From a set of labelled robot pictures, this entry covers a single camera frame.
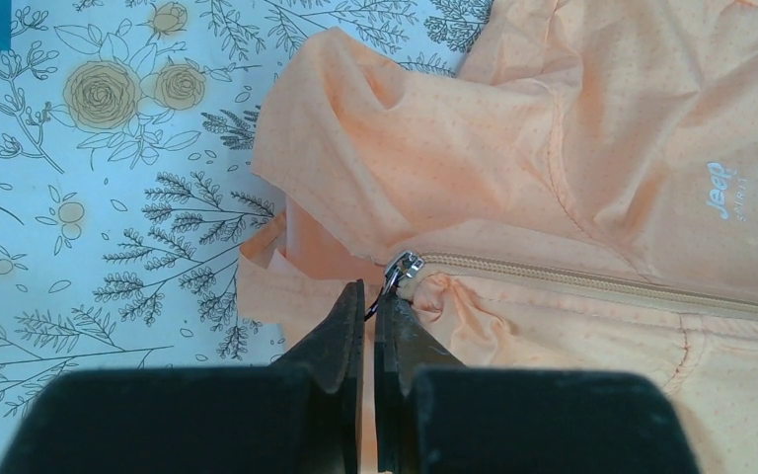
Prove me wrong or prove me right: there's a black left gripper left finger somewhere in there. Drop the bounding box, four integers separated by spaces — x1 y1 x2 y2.
0 281 365 473

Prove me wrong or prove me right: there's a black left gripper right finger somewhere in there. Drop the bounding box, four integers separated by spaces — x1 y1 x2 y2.
373 294 698 473

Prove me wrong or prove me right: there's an orange and teal jacket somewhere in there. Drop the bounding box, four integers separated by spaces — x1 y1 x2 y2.
237 1 758 473

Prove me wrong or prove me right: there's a floral patterned table cloth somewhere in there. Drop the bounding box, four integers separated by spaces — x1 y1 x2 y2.
0 1 491 472

